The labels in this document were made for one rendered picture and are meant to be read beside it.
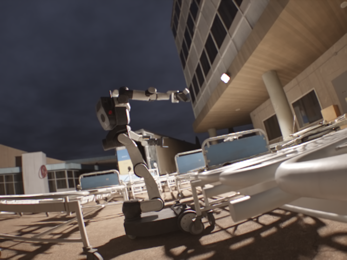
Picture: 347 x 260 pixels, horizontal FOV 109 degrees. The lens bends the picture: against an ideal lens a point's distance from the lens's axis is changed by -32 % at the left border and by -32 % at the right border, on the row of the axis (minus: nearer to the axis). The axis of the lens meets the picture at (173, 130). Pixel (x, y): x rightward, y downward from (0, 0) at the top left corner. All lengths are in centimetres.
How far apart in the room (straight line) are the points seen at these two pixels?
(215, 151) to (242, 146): 30
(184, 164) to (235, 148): 200
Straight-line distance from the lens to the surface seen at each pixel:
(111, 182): 314
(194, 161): 370
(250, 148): 187
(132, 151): 172
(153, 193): 171
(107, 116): 174
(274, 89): 682
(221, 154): 173
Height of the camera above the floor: 52
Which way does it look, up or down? 14 degrees up
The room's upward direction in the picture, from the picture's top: 12 degrees counter-clockwise
